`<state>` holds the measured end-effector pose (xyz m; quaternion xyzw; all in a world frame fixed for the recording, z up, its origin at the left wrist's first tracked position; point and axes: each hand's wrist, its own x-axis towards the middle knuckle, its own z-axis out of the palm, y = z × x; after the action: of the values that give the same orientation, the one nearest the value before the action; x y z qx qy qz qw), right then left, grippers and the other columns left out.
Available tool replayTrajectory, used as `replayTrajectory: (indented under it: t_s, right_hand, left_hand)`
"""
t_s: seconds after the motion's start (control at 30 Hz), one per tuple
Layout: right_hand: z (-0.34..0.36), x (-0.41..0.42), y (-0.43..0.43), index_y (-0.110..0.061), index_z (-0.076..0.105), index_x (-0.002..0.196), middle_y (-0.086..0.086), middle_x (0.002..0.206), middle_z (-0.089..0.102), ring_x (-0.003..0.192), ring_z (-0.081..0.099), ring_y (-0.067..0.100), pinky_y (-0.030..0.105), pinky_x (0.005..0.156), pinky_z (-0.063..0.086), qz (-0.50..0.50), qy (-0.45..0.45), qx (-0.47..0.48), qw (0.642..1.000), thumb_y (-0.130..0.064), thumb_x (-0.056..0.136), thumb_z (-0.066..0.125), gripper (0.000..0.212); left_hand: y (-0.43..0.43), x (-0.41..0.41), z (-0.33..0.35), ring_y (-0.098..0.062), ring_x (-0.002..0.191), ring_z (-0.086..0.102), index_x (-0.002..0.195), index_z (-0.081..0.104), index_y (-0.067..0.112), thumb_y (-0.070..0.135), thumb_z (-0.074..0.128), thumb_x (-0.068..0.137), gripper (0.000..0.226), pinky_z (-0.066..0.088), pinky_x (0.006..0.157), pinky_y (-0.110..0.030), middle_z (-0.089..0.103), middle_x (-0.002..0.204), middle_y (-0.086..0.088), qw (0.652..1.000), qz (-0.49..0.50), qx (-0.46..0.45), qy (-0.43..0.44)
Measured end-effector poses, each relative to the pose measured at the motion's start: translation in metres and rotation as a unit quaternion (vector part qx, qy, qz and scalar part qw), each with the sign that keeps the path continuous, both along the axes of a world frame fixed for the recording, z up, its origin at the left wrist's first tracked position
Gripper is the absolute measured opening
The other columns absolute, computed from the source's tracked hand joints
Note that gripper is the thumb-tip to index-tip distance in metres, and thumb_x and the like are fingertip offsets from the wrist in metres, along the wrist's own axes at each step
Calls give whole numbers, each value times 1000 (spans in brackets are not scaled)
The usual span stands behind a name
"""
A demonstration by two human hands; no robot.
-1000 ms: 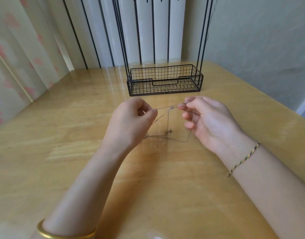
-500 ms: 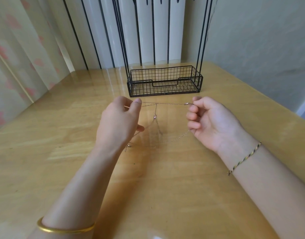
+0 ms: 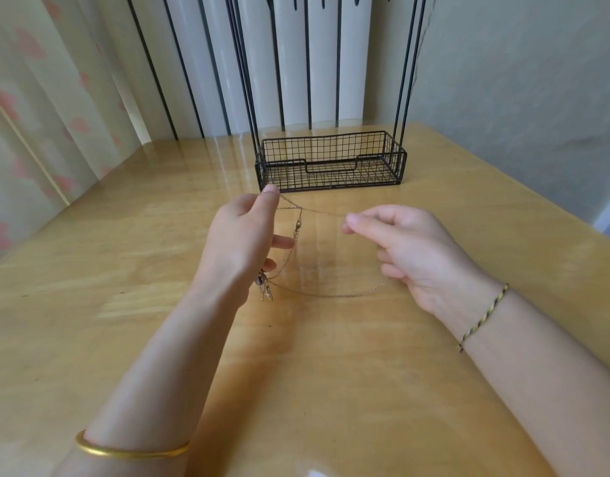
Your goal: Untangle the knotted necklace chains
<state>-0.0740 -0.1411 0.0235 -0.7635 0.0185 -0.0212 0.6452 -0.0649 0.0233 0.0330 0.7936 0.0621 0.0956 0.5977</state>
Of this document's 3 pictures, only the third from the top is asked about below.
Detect gold bangle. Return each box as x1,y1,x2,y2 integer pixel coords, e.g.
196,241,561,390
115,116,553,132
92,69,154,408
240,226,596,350
74,428,192,461

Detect chain necklace with pendant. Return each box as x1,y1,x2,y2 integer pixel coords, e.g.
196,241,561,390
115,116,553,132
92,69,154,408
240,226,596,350
252,191,384,303

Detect person's left forearm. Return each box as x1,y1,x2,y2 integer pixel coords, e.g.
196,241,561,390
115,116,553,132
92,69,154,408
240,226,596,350
54,281,245,477

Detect person's right forearm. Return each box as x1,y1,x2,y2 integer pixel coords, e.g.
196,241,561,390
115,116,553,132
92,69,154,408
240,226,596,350
459,291,610,477

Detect pink floral curtain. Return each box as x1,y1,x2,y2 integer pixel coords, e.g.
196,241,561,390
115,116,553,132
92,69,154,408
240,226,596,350
0,0,152,267

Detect white black-striped curtain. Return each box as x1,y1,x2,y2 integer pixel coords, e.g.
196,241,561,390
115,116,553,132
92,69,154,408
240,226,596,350
90,0,376,141

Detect person's right hand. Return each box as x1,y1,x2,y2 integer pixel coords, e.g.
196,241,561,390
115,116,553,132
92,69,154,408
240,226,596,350
343,203,507,341

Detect black wire jewelry rack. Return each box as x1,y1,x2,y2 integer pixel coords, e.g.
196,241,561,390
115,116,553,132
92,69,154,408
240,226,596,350
223,0,440,193

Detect braided cord bracelet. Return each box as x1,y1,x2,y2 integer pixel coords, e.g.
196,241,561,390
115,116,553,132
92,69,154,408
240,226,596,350
457,282,511,354

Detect person's left hand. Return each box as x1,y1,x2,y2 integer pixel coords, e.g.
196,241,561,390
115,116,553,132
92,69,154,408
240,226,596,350
190,184,297,316

